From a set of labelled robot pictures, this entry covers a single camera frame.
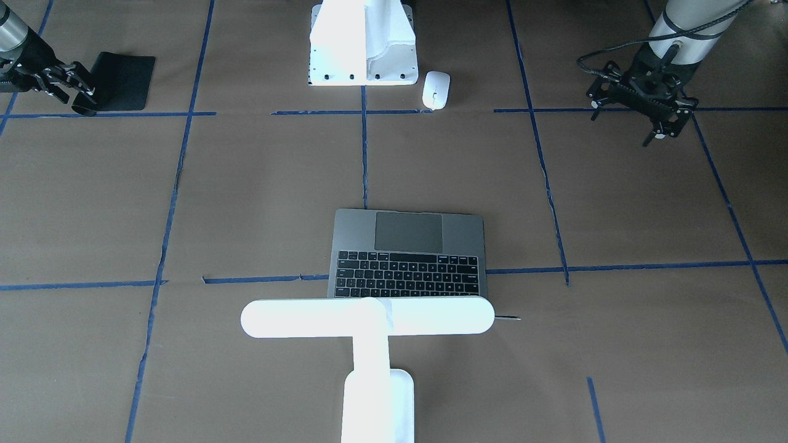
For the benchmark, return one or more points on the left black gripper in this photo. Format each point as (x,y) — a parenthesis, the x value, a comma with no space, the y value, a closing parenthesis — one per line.
(644,59)

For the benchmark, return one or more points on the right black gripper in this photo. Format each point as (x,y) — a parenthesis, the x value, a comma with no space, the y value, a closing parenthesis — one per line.
(20,66)

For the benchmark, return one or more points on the black mouse pad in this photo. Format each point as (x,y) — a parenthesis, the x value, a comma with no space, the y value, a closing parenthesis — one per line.
(121,84)

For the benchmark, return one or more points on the dark grey laptop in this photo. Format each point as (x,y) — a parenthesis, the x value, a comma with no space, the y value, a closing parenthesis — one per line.
(390,254)

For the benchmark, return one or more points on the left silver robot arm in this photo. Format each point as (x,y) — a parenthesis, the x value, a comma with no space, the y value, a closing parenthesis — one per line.
(695,25)

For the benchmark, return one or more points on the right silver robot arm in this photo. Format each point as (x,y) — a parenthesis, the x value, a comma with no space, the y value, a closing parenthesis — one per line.
(13,31)

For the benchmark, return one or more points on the white computer mouse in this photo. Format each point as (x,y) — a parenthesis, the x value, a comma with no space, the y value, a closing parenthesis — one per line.
(436,90)

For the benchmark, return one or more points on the white desk lamp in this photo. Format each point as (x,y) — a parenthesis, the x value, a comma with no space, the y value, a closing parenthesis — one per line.
(379,404)

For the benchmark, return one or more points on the brown paper table cover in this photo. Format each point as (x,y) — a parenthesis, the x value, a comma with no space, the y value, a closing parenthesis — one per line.
(641,291)

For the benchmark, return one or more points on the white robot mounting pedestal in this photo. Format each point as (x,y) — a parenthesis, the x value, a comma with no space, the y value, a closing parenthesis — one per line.
(360,43)

